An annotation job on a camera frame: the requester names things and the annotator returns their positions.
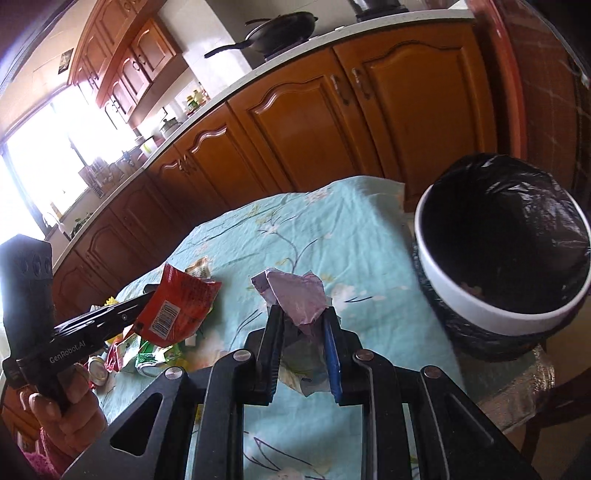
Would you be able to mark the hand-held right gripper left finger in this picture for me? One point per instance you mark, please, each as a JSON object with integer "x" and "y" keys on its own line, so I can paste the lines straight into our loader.
{"x": 268, "y": 360}

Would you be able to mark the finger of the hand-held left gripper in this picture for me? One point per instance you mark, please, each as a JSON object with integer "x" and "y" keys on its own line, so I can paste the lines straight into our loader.
{"x": 106, "y": 317}

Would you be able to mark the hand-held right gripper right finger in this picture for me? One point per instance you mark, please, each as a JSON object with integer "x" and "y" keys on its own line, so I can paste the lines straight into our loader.
{"x": 330, "y": 355}

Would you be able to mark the purple white wrapper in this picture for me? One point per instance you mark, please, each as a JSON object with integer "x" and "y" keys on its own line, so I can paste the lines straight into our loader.
{"x": 295, "y": 295}

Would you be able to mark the red snack packet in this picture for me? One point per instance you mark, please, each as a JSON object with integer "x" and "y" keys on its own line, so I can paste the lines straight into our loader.
{"x": 178, "y": 304}

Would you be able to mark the white round bin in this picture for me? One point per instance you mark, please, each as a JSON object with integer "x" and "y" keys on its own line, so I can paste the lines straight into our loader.
{"x": 461, "y": 304}

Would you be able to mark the person's left forearm pink sleeve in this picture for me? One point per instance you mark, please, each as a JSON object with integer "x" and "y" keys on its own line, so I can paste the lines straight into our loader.
{"x": 44, "y": 457}

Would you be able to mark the person's left hand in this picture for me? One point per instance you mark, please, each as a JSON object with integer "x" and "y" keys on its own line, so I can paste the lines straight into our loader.
{"x": 83, "y": 415}

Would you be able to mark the small round metal can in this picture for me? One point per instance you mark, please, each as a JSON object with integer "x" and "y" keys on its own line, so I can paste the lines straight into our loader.
{"x": 98, "y": 370}

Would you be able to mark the crumpled green wrapper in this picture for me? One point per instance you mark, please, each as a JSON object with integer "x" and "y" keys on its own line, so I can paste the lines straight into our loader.
{"x": 157, "y": 357}

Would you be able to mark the teal floral tablecloth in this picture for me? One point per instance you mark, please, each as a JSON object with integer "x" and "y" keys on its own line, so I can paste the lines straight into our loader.
{"x": 351, "y": 230}

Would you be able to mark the bright kitchen window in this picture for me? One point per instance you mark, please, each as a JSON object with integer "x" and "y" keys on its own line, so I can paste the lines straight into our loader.
{"x": 55, "y": 152}

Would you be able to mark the wooden base cabinets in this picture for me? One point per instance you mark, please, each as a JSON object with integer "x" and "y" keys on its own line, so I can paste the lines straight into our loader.
{"x": 323, "y": 120}

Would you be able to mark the bottles on counter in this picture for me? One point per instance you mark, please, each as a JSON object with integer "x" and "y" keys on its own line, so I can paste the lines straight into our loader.
{"x": 196, "y": 99}

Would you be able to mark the black wok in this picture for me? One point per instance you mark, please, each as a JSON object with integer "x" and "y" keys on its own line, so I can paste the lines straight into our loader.
{"x": 281, "y": 32}

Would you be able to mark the dark cooking pot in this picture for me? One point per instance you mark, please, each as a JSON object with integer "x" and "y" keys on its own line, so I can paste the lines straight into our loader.
{"x": 376, "y": 7}

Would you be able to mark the wooden wall cabinets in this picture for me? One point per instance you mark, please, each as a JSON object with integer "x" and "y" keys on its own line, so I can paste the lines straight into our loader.
{"x": 129, "y": 60}

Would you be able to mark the red brown door frame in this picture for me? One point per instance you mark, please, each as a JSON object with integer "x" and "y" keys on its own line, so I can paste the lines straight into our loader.
{"x": 505, "y": 78}

